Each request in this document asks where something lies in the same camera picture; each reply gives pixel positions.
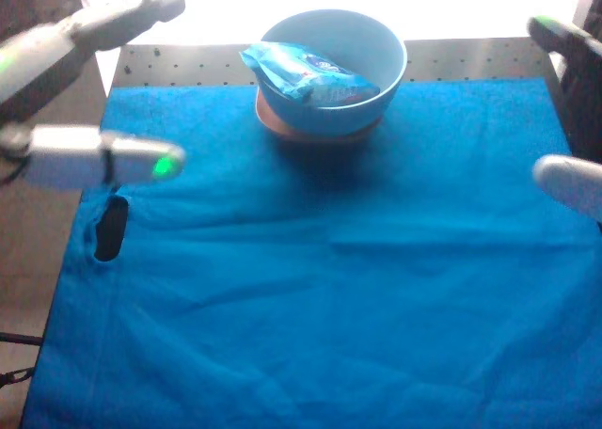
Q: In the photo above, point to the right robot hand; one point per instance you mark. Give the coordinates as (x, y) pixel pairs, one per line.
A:
(574, 184)

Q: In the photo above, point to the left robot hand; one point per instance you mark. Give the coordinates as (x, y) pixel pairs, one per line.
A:
(70, 158)

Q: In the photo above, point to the orange saucer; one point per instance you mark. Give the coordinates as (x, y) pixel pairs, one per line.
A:
(282, 128)

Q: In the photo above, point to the blue snack packet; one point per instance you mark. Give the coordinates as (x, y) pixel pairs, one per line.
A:
(301, 69)

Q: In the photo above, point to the light blue bowl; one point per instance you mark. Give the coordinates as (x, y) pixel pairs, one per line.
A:
(357, 48)

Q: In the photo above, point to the perforated metal board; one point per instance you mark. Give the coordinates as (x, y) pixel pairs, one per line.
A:
(188, 67)

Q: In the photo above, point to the blue cloth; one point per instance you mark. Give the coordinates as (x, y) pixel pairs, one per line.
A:
(329, 330)

